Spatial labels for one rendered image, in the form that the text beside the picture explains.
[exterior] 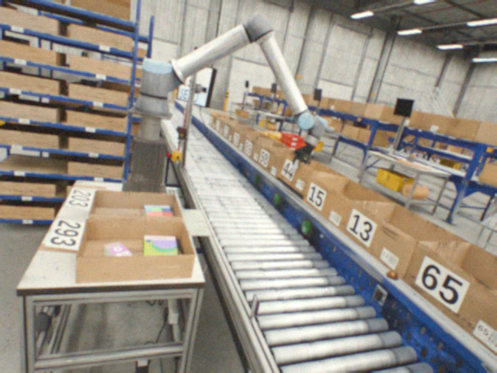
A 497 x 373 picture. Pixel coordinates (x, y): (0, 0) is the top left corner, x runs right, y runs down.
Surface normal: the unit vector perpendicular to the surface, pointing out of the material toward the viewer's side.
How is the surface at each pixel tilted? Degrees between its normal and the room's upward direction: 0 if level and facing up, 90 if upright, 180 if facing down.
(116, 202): 89
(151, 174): 90
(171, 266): 90
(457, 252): 90
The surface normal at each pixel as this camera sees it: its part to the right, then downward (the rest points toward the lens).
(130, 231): 0.35, 0.33
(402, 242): -0.92, -0.07
